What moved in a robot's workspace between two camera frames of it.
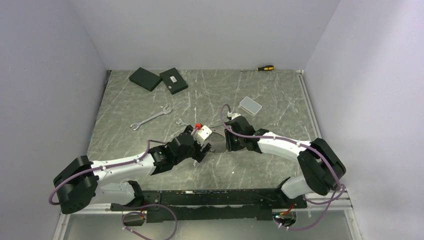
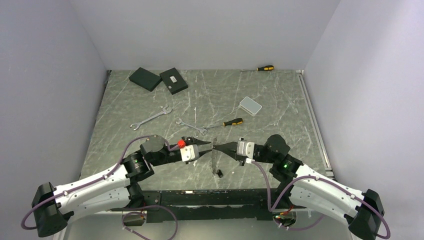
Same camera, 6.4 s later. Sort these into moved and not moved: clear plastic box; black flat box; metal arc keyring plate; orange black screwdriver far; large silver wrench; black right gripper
Moved: metal arc keyring plate; black right gripper
Not moved: large silver wrench; black flat box; clear plastic box; orange black screwdriver far
